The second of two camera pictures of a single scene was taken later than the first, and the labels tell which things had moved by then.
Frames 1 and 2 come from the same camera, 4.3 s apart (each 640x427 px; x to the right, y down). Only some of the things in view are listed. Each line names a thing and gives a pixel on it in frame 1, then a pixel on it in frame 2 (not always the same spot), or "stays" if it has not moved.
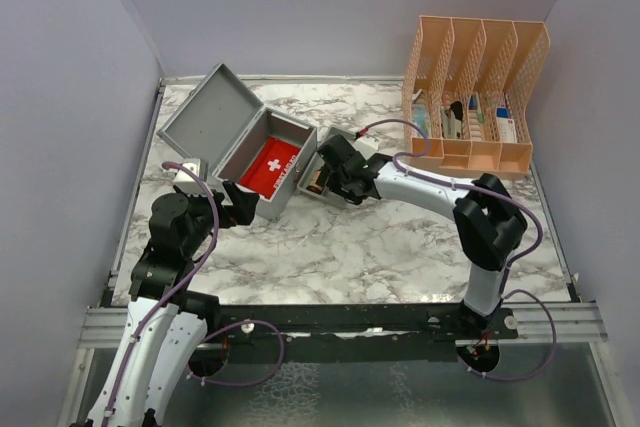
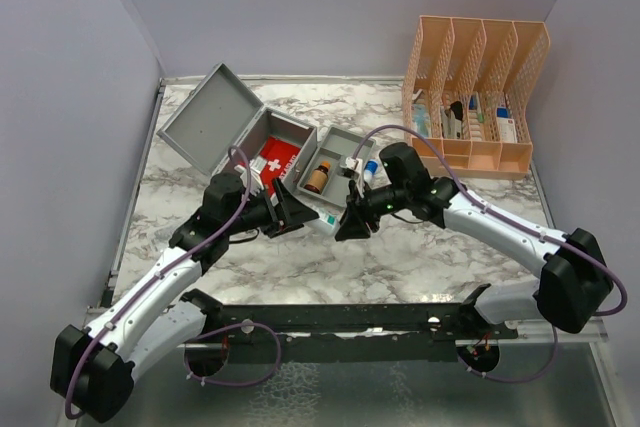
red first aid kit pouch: (268, 167) stays
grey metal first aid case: (243, 141) stays
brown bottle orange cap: (313, 186) stays
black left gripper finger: (243, 206) → (291, 213)
